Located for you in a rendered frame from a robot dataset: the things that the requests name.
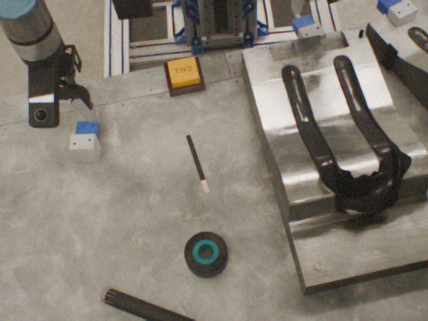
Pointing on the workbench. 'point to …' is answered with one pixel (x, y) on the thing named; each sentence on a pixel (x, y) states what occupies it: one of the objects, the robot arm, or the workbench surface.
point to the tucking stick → (197, 164)
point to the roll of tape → (207, 270)
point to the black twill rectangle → (389, 57)
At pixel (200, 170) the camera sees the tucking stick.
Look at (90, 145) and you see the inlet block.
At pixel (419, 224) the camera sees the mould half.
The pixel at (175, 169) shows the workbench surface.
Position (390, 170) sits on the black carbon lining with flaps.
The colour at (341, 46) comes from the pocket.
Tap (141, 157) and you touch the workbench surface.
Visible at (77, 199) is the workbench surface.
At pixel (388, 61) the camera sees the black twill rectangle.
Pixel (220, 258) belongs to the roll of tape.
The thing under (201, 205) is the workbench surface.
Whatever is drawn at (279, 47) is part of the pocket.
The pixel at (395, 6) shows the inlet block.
